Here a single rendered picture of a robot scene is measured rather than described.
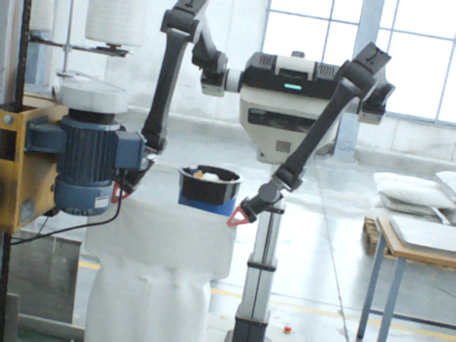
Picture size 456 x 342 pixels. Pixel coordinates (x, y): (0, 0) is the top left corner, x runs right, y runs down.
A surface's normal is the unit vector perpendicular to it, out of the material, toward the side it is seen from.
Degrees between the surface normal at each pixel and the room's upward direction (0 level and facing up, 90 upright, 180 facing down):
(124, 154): 90
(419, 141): 90
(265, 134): 130
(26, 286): 90
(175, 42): 100
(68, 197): 91
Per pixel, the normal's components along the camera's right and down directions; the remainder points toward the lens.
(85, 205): 0.30, 0.29
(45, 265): -0.12, 0.19
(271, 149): -0.23, 0.76
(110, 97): 0.58, 0.27
